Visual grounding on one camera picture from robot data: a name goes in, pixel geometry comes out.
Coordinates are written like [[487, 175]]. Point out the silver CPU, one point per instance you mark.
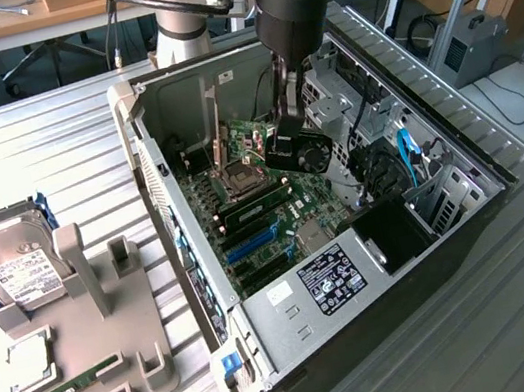
[[29, 361]]

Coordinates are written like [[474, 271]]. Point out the green RAM stick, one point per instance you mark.
[[63, 391]]

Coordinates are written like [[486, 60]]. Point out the blue case latch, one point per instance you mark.
[[230, 364]]

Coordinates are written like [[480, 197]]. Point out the office chair base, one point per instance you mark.
[[79, 49]]

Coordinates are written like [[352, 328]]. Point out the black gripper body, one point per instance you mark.
[[292, 23]]

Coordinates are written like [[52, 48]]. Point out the silver disk bay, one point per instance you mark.
[[439, 210]]

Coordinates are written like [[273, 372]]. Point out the silver power supply unit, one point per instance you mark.
[[291, 333]]

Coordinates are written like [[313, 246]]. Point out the open black PC case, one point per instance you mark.
[[373, 364]]

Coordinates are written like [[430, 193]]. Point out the silver chipset heatsink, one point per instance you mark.
[[315, 237]]

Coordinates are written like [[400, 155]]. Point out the graphics card with fan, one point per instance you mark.
[[315, 153]]

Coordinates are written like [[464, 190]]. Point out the blue expansion slot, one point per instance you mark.
[[250, 246]]

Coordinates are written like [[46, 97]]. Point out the silver drive cage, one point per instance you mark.
[[357, 103]]

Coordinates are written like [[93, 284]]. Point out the green motherboard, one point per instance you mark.
[[303, 199]]

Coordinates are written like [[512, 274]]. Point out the grey control box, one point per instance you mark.
[[470, 52]]

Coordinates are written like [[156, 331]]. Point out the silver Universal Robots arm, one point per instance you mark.
[[180, 17]]

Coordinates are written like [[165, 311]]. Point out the labelled RAM stick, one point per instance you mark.
[[250, 214]]

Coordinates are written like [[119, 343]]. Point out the CPU socket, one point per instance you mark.
[[239, 182]]

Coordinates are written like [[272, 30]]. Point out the silver hard disk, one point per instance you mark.
[[3, 252]]

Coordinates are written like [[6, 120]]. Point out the grey parts rack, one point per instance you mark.
[[81, 350]]

